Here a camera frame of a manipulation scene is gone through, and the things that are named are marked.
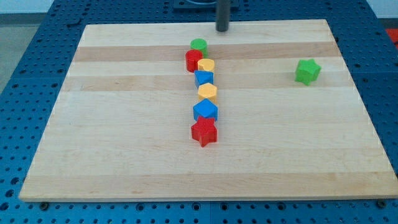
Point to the red star block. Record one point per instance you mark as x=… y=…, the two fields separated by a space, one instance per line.
x=204 y=131

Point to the green star block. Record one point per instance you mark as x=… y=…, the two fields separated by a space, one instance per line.
x=307 y=71

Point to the blue cube block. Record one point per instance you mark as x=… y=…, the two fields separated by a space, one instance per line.
x=206 y=109

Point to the yellow hexagon block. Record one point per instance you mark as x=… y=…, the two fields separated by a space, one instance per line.
x=208 y=91

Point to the blue triangle block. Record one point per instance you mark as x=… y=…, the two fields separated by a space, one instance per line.
x=202 y=77

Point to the yellow rounded block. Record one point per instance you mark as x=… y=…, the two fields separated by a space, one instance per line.
x=206 y=64

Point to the red cylinder block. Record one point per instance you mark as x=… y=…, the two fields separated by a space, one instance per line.
x=191 y=59

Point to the green cylinder block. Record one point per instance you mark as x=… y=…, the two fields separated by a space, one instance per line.
x=201 y=45

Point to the wooden board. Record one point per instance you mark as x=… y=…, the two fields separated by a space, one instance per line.
x=120 y=129

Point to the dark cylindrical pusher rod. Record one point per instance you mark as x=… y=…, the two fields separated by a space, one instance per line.
x=223 y=8

